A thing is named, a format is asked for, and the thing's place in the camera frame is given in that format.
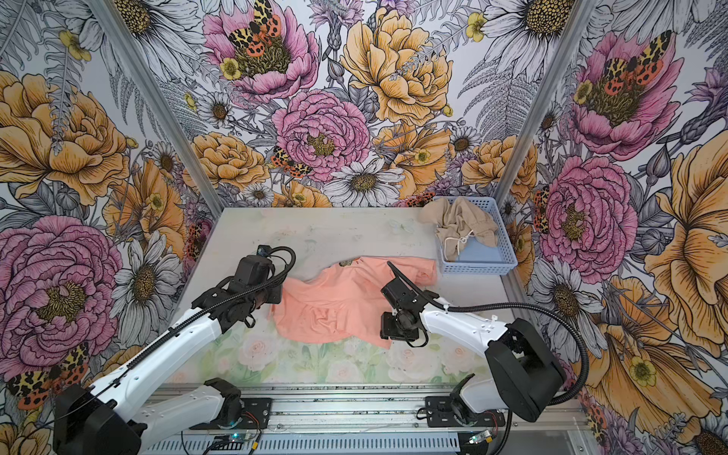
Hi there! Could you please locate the right black corrugated cable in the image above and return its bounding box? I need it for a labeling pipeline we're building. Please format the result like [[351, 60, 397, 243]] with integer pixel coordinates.
[[386, 260, 591, 455]]

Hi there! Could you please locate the pink printed t-shirt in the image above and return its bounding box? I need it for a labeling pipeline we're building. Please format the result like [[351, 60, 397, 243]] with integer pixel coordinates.
[[271, 257, 437, 350]]

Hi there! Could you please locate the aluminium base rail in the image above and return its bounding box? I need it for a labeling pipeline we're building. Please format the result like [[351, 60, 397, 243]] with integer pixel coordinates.
[[141, 384, 587, 433]]

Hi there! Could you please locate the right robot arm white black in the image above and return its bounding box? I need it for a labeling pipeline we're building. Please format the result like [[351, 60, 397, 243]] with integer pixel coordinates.
[[380, 278, 567, 426]]

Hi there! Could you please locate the black corrugated cable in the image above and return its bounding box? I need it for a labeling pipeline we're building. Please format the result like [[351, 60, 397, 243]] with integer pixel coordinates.
[[33, 245, 298, 433], [386, 260, 591, 455]]

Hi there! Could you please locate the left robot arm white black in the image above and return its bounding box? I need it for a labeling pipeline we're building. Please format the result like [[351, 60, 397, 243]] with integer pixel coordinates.
[[52, 246, 296, 454]]

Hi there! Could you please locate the aluminium frame post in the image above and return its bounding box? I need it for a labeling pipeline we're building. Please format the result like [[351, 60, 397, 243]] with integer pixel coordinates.
[[89, 1, 225, 220], [495, 0, 598, 208]]

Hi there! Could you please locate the right aluminium frame post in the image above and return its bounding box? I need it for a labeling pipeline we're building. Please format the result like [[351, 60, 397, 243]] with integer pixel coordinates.
[[495, 0, 598, 208]]

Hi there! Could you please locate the light blue plastic basket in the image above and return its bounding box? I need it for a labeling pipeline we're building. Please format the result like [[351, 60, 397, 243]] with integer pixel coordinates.
[[435, 196, 518, 276]]

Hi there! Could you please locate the left black corrugated cable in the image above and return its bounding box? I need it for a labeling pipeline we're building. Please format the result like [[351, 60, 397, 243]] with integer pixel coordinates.
[[33, 245, 298, 433]]

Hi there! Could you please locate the left aluminium frame post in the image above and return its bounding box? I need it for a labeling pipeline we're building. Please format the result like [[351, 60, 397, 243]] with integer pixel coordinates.
[[89, 1, 225, 220]]

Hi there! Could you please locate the white vented cable duct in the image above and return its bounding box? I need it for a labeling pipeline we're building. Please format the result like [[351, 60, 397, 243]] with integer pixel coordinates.
[[143, 431, 461, 454]]

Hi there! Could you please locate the beige drawstring garment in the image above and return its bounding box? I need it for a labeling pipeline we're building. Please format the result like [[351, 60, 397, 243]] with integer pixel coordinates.
[[418, 197, 499, 262]]

